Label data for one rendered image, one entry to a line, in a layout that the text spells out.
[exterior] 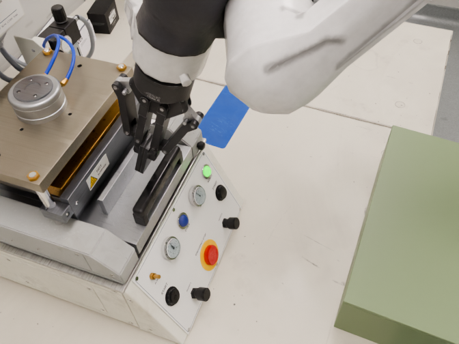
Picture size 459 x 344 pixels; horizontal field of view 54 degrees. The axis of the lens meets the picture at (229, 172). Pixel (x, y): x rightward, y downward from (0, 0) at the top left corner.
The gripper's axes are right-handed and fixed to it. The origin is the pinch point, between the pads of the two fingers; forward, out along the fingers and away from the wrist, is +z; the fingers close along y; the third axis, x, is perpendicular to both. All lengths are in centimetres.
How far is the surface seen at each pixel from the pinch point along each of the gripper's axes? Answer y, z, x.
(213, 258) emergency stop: 18.2, 22.2, -0.3
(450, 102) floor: 102, 76, 162
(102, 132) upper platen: -8.6, 3.2, 2.0
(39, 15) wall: -59, 44, 57
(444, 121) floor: 100, 77, 146
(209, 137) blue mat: 5.5, 30.9, 33.5
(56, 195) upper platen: -9.4, 6.7, -10.0
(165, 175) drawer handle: 3.8, 4.6, 1.0
